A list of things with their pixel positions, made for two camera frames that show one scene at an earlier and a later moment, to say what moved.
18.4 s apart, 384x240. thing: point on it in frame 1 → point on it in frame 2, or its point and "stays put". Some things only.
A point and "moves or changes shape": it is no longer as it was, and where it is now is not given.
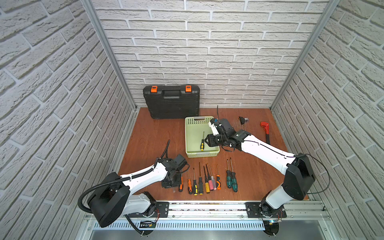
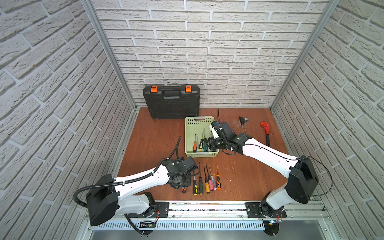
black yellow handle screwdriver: x=202 y=145 stays put
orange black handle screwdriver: x=181 y=186 moves or changes shape
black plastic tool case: x=172 y=101 stays put
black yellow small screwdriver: x=195 y=186 stays put
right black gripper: x=211 y=142 stays put
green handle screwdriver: x=234 y=182 → x=205 y=142
